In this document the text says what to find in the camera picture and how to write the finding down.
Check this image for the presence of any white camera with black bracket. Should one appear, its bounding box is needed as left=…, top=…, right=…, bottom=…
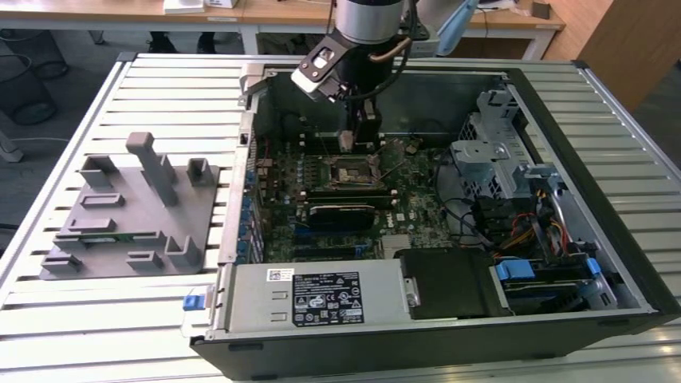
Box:
left=290, top=34, right=346, bottom=103

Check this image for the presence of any green motherboard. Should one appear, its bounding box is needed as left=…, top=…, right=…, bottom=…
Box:
left=246, top=135, right=464, bottom=264

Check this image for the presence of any copper coloured cable connector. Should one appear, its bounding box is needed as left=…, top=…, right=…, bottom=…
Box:
left=369, top=36, right=412, bottom=64

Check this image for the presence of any black mesh wastebasket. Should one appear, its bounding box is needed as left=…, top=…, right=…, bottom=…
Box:
left=0, top=53, right=58, bottom=127
left=0, top=28, right=70, bottom=80

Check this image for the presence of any grey plastic parts rack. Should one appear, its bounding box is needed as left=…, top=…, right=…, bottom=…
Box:
left=40, top=131, right=222, bottom=282

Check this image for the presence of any silver metal drive cage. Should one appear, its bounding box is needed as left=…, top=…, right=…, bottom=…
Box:
left=449, top=89, right=538, bottom=200

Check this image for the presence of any blue disk carrier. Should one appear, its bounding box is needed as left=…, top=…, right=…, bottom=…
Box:
left=493, top=258, right=536, bottom=289

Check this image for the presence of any black RAM slot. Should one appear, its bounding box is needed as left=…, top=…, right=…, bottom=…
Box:
left=300, top=133, right=386, bottom=145
left=306, top=190, right=396, bottom=199
left=306, top=197, right=398, bottom=209
left=301, top=142, right=388, bottom=155

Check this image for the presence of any metal socket cover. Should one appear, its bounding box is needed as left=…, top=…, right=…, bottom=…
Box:
left=370, top=137, right=409, bottom=171

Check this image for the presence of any silver chipset heatsink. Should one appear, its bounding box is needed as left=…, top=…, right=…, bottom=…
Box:
left=381, top=235, right=414, bottom=257

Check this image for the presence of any small black graphics card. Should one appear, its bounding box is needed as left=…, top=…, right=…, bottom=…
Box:
left=306, top=203, right=377, bottom=232

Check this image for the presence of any CPU socket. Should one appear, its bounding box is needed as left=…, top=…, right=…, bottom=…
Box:
left=325, top=153, right=385, bottom=192

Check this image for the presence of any thin metal locking lever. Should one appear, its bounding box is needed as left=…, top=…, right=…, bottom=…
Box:
left=380, top=156, right=409, bottom=180
left=317, top=132, right=336, bottom=161

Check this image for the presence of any black expansion slot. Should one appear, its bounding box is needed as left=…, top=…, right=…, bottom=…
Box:
left=292, top=246, right=368, bottom=259

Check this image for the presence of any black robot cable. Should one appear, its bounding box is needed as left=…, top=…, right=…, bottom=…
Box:
left=345, top=0, right=417, bottom=103

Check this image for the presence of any wooden desk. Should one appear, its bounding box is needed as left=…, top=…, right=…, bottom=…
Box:
left=0, top=0, right=245, bottom=33
left=241, top=0, right=566, bottom=61

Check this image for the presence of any coloured power wire bundle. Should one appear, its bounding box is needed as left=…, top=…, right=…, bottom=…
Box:
left=492, top=190, right=566, bottom=259

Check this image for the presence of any silver power supply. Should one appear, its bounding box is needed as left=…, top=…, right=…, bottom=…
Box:
left=209, top=261, right=421, bottom=335

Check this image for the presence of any wooden cabinet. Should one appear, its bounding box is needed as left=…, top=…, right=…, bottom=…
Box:
left=541, top=0, right=681, bottom=113

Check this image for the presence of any black PC case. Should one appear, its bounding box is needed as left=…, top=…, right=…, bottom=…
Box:
left=180, top=62, right=681, bottom=382

